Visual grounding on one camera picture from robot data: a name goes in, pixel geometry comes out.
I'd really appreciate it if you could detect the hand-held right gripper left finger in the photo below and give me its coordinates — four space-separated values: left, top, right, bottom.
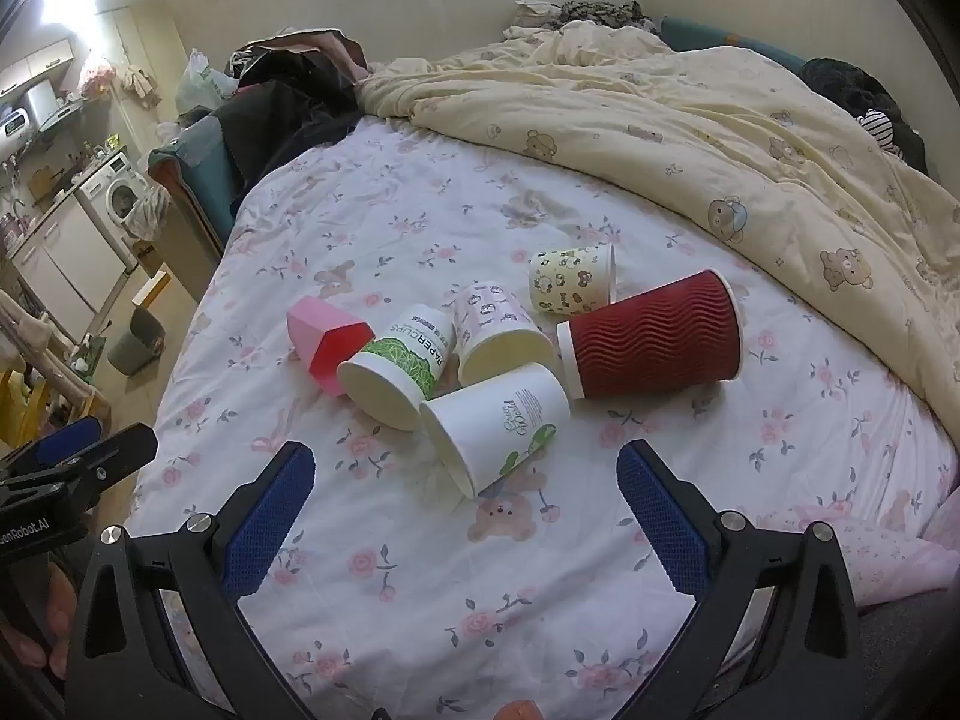
66 441 316 720

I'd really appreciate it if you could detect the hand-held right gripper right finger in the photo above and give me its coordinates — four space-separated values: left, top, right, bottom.
615 439 863 720

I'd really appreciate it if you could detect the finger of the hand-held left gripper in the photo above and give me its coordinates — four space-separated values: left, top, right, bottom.
41 424 160 511
0 415 104 477

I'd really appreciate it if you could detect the white cup green leaf label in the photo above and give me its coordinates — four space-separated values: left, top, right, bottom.
418 362 571 500

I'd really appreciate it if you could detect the dark red ripple cup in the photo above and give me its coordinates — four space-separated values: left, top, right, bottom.
556 268 745 400

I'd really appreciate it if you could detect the pink angular cup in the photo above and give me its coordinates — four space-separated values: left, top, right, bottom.
286 296 376 397

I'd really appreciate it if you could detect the white cup green patterned band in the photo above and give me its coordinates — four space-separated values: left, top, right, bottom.
336 304 457 432

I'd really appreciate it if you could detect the yellow cartoon print cup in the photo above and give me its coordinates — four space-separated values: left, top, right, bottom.
529 244 617 314

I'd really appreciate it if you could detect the pink cartoon print cup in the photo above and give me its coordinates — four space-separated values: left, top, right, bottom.
454 281 557 387

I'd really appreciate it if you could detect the person's left hand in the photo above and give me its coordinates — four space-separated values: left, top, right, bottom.
0 551 82 685

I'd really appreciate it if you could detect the yellow bag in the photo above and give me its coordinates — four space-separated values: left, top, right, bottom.
0 367 40 449

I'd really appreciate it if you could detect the grey trash bin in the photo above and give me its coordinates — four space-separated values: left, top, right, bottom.
107 307 166 376

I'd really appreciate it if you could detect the cardboard box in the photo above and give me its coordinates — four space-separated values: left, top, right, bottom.
131 270 172 308

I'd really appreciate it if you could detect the white kitchen cabinet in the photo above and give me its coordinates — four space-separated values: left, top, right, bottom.
9 195 127 320

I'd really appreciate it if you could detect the pink floral pillow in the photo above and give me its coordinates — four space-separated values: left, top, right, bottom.
772 499 960 610

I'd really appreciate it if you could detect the grey towel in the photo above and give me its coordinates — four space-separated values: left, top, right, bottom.
124 184 175 242

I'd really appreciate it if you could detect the white washing machine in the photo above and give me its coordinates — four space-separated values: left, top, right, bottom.
75 152 147 260

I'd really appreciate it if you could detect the white water heater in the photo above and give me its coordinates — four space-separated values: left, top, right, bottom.
0 81 59 140

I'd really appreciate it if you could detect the white plastic bag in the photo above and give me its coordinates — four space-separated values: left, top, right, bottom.
175 49 239 115

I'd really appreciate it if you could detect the dark clothes pile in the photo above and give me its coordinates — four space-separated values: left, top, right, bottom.
214 28 372 192

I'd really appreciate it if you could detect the cream bear print duvet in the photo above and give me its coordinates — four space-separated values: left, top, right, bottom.
354 21 960 421

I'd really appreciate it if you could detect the black white striped garment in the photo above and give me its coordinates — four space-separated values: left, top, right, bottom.
855 109 902 156

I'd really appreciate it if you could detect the black clothes heap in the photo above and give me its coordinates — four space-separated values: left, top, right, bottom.
799 56 931 175

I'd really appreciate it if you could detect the dark patterned pillow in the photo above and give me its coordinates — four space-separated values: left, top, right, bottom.
559 0 661 35

